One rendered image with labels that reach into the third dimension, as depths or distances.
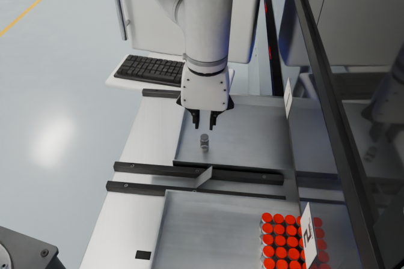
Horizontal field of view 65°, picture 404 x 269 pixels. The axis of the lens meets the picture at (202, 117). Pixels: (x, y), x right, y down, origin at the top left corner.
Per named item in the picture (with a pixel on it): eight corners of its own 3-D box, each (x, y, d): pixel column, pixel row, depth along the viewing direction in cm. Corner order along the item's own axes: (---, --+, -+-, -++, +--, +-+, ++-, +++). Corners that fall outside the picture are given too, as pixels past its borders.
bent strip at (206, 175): (211, 181, 74) (212, 166, 70) (211, 192, 72) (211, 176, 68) (153, 176, 75) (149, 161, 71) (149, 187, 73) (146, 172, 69)
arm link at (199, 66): (179, 60, 59) (180, 74, 61) (227, 64, 58) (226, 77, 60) (186, 38, 65) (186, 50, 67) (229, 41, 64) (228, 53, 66)
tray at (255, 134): (302, 108, 93) (305, 98, 91) (316, 181, 74) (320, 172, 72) (187, 100, 96) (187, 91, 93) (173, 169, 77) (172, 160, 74)
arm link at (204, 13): (174, 44, 62) (201, 67, 57) (171, -25, 53) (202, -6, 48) (209, 33, 66) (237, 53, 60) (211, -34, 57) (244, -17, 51)
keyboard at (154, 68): (228, 71, 119) (228, 65, 118) (220, 94, 110) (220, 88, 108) (128, 57, 126) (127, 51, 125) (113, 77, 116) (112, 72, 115)
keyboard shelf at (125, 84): (238, 62, 128) (238, 57, 127) (225, 107, 109) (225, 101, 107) (134, 48, 136) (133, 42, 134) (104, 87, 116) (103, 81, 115)
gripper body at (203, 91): (177, 68, 60) (179, 111, 68) (231, 72, 60) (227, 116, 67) (183, 47, 66) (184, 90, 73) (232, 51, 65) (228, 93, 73)
